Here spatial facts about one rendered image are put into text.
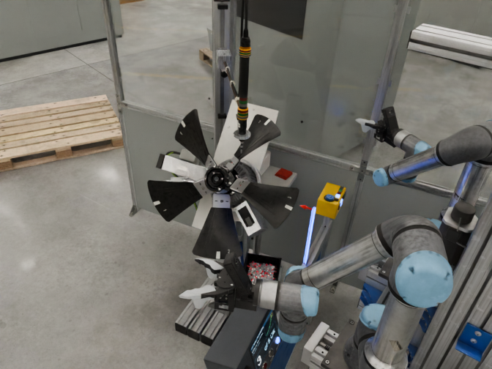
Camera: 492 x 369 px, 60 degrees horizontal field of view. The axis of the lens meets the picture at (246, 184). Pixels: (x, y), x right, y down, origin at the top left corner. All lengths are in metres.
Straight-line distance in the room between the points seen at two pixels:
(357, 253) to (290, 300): 0.22
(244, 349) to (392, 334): 0.40
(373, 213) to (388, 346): 1.52
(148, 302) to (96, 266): 0.52
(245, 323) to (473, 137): 0.93
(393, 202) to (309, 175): 0.51
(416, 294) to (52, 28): 6.66
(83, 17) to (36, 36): 0.75
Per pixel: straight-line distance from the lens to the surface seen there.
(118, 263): 3.29
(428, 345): 1.62
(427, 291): 1.03
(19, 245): 3.66
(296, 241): 3.00
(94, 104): 5.15
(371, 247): 1.16
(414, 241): 1.05
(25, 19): 7.06
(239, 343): 1.31
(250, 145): 1.92
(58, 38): 7.27
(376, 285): 1.97
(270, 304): 1.14
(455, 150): 1.57
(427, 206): 2.58
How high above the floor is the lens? 2.34
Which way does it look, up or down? 37 degrees down
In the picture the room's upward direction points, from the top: 3 degrees clockwise
